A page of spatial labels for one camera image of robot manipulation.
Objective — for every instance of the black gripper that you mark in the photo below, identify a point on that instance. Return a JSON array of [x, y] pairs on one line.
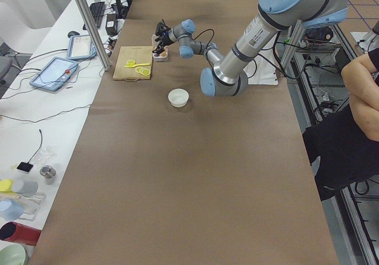
[[164, 40]]

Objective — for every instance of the clear plastic egg box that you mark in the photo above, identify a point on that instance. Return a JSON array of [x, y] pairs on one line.
[[158, 58]]

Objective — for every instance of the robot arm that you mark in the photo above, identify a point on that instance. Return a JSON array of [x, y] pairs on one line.
[[226, 76]]

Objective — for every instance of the black power adapter box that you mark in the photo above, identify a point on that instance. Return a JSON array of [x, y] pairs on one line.
[[111, 25]]

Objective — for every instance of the wooden cutting board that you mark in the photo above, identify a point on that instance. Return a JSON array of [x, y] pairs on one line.
[[133, 54]]

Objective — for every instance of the yellow plastic knife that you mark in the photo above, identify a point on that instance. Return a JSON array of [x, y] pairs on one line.
[[133, 65]]

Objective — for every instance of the white bowl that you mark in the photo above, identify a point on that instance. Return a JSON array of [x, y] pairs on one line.
[[178, 97]]

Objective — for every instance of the black keyboard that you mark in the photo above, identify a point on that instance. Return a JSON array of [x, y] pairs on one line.
[[97, 10]]

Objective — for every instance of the blue teach pendant far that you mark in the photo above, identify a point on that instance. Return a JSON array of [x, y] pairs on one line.
[[81, 47]]

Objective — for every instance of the blue teach pendant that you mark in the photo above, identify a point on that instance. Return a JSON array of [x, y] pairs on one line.
[[55, 74], [81, 47]]

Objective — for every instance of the black computer mouse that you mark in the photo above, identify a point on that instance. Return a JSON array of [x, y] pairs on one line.
[[73, 34]]

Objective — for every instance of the blue teach pendant near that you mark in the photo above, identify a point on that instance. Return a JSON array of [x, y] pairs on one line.
[[55, 74]]

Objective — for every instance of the clear plastic bag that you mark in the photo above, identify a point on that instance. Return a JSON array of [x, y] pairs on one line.
[[43, 155]]

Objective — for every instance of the metal cup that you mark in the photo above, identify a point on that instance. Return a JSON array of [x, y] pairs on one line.
[[48, 173]]

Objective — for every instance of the small black square device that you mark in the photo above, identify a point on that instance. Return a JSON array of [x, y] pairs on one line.
[[25, 167]]

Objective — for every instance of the grey cup lying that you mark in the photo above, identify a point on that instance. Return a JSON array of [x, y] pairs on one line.
[[24, 187]]

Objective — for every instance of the yellow cup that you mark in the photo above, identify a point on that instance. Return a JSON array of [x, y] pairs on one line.
[[6, 185]]

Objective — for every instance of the person in black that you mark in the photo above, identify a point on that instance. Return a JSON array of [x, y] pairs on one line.
[[346, 142]]

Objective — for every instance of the light blue cup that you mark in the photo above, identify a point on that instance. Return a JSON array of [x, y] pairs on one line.
[[11, 210]]

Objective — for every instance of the red cylinder cup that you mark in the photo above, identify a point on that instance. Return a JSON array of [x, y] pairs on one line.
[[20, 233]]

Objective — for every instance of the green bowl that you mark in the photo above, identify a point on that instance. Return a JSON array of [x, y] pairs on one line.
[[14, 255]]

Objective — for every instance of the aluminium frame post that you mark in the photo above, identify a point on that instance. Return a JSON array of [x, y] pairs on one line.
[[93, 32]]

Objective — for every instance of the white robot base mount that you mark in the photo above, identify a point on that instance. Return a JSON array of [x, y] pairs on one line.
[[263, 69]]

